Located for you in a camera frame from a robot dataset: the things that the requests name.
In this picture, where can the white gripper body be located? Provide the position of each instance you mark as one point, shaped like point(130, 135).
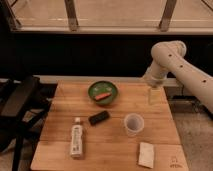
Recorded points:
point(152, 81)

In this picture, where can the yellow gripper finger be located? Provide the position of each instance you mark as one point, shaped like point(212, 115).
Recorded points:
point(154, 96)

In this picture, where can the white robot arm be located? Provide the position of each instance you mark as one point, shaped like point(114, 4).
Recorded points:
point(169, 57)

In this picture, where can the white ceramic cup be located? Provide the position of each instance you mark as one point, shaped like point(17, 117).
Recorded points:
point(133, 123)

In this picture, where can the green bowl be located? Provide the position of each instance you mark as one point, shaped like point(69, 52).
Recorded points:
point(100, 87)

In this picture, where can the black rectangular block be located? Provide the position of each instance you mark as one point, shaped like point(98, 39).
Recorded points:
point(95, 119)

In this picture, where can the orange carrot piece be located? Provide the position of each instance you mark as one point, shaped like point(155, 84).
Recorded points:
point(102, 96)

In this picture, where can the white folded cloth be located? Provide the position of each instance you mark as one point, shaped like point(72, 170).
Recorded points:
point(146, 155)

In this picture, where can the white plastic bottle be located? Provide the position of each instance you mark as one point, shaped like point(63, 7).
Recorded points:
point(76, 148)

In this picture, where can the black chair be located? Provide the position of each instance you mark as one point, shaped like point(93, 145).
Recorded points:
point(12, 125)

